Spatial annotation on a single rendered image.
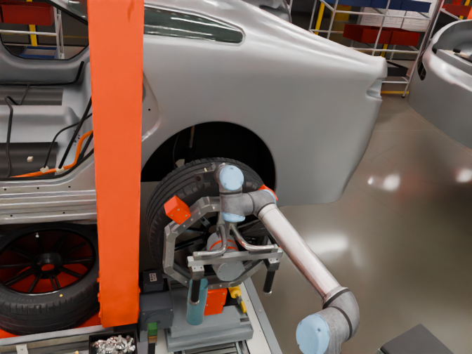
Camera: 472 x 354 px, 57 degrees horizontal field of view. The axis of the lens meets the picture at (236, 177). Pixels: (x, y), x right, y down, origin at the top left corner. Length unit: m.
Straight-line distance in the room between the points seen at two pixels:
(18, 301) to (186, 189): 0.99
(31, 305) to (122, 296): 0.50
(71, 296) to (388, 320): 2.05
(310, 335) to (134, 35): 1.07
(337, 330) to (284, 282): 1.80
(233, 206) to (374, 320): 1.80
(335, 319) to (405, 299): 2.04
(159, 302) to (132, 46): 1.44
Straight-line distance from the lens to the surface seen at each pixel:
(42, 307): 2.34
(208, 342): 2.63
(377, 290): 3.43
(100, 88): 1.47
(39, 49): 6.20
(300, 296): 3.16
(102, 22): 1.40
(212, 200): 1.93
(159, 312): 2.40
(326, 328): 1.43
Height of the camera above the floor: 2.23
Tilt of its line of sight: 32 degrees down
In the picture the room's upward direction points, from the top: 9 degrees clockwise
